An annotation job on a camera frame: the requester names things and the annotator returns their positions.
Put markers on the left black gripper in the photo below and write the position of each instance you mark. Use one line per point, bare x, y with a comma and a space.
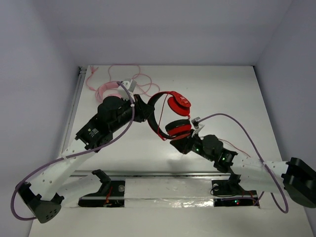
139, 109

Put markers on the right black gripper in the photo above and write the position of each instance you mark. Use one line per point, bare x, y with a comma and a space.
183, 145

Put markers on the red black headphones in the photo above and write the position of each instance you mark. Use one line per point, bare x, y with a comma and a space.
173, 121

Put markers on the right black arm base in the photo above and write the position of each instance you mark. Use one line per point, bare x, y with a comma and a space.
228, 193

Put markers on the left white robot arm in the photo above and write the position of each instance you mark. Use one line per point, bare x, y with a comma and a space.
45, 192

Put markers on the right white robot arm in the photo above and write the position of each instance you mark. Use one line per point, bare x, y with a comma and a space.
294, 178

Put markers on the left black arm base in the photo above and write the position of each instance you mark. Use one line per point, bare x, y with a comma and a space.
110, 192

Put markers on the pink headphones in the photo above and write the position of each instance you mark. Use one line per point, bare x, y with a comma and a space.
110, 88

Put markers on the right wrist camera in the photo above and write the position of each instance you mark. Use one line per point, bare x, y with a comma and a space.
198, 126

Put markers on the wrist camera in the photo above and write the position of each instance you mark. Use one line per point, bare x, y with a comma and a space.
129, 84
198, 126

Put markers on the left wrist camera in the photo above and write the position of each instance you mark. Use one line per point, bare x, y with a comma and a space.
129, 84

